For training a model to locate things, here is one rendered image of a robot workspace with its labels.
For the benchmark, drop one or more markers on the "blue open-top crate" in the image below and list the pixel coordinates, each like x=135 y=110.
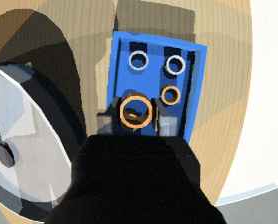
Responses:
x=123 y=79

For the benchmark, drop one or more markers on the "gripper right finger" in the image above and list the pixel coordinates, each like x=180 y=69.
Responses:
x=165 y=124

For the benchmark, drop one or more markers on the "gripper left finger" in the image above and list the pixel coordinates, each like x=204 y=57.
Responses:
x=107 y=122

